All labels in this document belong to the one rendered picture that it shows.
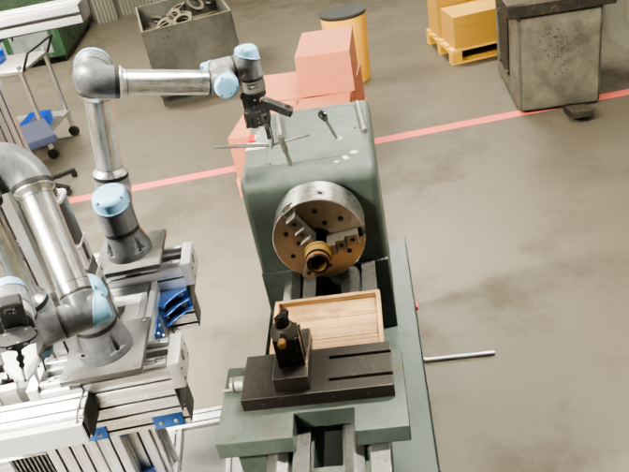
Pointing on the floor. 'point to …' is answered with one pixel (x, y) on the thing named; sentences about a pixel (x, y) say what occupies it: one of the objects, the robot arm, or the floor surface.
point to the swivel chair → (39, 137)
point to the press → (551, 52)
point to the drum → (343, 16)
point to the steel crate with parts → (186, 36)
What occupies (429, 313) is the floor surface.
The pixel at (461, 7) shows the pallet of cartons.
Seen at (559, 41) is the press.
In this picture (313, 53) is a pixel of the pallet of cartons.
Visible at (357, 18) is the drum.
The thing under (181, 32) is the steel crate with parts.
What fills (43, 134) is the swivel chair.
